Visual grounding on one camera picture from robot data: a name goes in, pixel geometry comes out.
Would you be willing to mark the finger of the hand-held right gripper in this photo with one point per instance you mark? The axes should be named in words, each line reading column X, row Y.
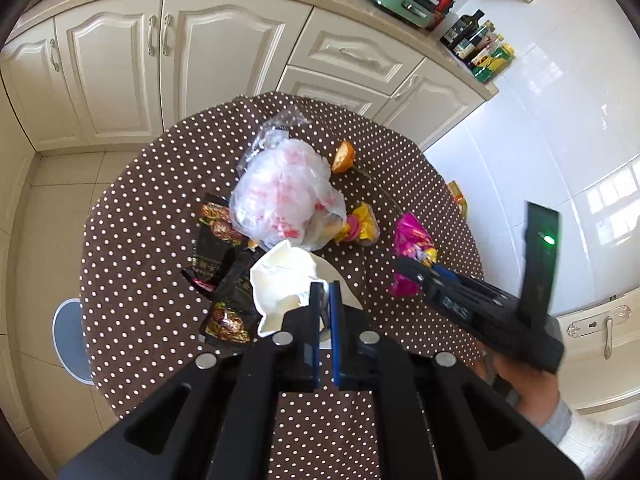
column 412, row 272
column 447, row 274

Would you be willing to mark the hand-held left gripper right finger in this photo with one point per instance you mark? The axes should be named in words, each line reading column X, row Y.
column 336, row 335

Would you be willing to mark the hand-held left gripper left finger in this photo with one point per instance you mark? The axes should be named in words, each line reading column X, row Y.
column 316, row 330

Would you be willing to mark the pink snack wrapper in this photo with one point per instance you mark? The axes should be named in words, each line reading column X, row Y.
column 411, row 237

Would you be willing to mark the white tissue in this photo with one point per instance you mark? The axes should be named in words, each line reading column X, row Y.
column 285, row 280

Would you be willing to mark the black printed snack wrapper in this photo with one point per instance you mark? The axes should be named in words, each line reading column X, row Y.
column 212, row 245
column 235, row 305

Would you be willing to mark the orange peel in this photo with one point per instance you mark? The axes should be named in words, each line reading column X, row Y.
column 343, row 157

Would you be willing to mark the light blue trash bin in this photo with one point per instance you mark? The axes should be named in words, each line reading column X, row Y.
column 72, row 340

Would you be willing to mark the person's right hand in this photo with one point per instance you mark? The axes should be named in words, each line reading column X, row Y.
column 525, row 387

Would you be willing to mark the yellow pink candy wrapper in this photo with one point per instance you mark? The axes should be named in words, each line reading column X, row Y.
column 362, row 222

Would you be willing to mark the yellow packet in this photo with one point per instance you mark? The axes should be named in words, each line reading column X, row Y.
column 457, row 197

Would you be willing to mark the thin wooden skewer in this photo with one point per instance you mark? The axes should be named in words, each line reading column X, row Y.
column 380, row 187

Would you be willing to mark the white door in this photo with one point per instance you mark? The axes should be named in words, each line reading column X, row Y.
column 600, row 370

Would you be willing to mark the white plastic bag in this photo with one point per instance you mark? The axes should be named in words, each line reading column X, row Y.
column 285, row 195

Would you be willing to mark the cream cabinet door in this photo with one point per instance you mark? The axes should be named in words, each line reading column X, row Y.
column 225, row 60
column 435, row 105
column 115, row 70
column 30, row 95

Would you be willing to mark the clear plastic bag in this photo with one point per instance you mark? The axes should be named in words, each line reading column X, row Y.
column 272, row 132

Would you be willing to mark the cream cabinet drawer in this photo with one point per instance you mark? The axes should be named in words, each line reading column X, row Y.
column 330, row 90
column 360, row 45

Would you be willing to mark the brown polka dot tablecloth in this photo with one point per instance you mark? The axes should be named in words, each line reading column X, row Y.
column 150, row 210

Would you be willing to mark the yellow green bottle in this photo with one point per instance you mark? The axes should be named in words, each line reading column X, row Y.
column 495, row 62

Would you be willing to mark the dark sauce bottle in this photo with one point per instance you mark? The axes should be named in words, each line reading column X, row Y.
column 477, row 42

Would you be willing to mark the dark oil bottle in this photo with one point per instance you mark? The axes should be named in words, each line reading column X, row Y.
column 462, row 30

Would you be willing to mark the red label soda bottle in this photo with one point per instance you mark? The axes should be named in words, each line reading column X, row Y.
column 446, row 5

